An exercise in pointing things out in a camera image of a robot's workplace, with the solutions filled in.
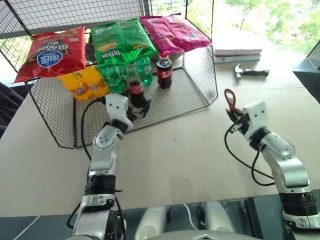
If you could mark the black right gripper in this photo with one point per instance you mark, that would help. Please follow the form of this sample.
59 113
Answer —
241 123

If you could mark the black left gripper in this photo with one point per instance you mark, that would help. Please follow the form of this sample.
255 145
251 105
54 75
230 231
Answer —
137 113

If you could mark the red bottle opener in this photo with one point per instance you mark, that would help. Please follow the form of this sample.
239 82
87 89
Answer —
232 101

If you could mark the glass cola bottle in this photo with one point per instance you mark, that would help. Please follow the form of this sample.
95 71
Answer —
136 87

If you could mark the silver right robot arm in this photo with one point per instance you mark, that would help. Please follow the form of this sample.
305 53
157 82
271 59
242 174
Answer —
282 160

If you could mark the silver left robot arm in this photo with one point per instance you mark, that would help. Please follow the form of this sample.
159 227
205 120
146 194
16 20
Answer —
105 150

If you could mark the green plastic soda bottle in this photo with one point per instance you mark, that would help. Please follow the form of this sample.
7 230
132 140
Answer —
145 71
108 80
122 78

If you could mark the plastic cola bottle red cap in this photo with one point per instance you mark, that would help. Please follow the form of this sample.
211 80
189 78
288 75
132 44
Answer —
164 72

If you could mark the orange plastic soda bottle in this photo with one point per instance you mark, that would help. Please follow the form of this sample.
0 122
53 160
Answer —
75 86
95 82

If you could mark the green chip bag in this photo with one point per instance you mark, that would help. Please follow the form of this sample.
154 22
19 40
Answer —
136 37
107 46

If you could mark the magenta chip bag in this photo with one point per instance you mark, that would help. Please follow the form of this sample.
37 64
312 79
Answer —
187 32
157 33

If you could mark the red chip bag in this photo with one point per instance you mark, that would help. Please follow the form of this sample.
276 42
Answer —
52 55

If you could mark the white rounded robot leg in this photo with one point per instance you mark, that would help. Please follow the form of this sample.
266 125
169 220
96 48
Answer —
218 216
151 222

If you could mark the grey robot torso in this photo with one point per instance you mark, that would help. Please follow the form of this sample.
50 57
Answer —
205 236

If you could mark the dark rounded chair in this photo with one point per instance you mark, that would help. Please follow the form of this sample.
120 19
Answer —
10 105

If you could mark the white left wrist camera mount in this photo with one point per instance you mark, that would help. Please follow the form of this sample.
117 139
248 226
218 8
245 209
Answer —
116 105

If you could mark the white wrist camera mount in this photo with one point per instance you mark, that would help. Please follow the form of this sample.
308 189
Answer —
116 105
257 115

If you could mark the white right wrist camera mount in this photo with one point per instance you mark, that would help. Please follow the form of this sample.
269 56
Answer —
257 115

